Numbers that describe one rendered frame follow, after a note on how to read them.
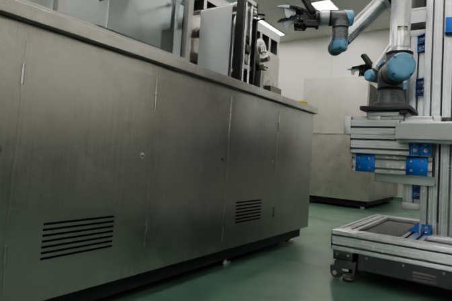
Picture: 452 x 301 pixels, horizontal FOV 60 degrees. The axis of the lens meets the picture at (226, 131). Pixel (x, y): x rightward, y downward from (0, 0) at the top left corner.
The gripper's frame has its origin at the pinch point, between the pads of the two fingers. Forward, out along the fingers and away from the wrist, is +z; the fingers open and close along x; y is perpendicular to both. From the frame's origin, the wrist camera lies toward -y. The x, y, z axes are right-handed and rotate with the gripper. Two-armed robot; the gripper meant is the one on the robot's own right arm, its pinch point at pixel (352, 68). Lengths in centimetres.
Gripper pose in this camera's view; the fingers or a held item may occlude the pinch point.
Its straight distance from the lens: 307.1
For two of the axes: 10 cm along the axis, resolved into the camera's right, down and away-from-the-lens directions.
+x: 8.7, -0.5, 5.0
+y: 0.5, 10.0, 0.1
